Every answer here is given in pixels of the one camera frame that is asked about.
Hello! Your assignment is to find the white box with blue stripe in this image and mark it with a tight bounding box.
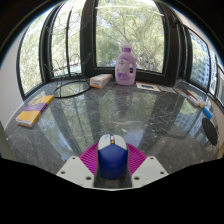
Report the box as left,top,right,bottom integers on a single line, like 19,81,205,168
173,87,188,98

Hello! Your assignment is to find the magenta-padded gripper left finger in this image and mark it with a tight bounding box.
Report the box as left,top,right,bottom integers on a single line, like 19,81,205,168
55,143,101,190

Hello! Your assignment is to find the yellow and purple book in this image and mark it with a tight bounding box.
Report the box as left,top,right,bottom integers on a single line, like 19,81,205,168
15,94,55,128

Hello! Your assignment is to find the red-brown book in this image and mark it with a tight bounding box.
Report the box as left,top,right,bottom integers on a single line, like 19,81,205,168
184,89,200,101

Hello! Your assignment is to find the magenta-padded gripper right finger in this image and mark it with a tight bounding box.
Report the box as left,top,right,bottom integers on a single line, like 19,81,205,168
126,143,170,190

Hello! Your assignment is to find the black cable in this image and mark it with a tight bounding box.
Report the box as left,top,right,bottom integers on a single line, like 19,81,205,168
52,53,93,99

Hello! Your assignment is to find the flat printed paper sheet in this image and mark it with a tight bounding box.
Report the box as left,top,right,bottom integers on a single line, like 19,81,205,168
158,84,176,94

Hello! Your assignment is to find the purple detergent bottle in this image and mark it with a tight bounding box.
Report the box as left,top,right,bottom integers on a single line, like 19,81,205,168
114,42,137,87

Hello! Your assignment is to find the blue and white computer mouse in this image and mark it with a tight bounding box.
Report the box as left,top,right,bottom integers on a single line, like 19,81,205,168
96,133,129,181

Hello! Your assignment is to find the white card with black print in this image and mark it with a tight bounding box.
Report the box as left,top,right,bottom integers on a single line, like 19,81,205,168
135,81,162,93

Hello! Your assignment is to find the orange and white box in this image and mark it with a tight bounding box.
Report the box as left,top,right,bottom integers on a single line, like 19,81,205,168
89,73,113,90

